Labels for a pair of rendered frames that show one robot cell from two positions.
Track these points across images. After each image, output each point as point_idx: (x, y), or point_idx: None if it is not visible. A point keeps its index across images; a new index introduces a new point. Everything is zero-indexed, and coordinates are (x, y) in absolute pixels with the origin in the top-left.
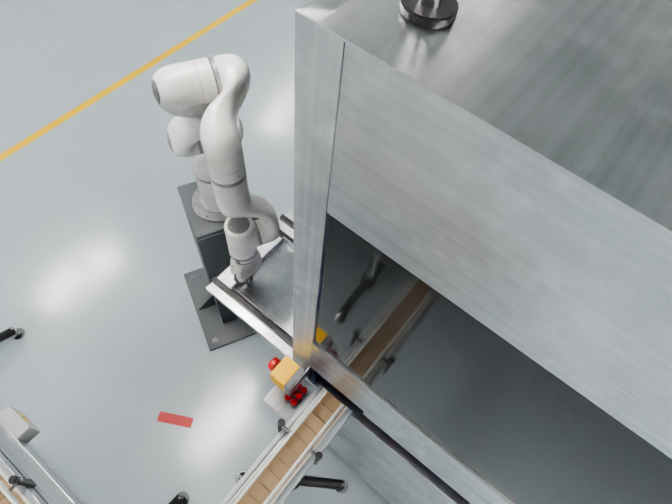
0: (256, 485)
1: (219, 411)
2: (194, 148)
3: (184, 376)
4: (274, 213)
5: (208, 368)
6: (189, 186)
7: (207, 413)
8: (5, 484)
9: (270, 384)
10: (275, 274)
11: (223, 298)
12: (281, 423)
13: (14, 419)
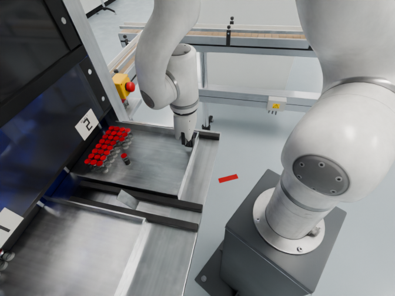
0: (126, 66)
1: (208, 192)
2: (322, 88)
3: (240, 199)
4: (136, 57)
5: (230, 210)
6: (335, 220)
7: (214, 188)
8: (234, 36)
9: None
10: (170, 165)
11: (202, 131)
12: (114, 69)
13: (277, 99)
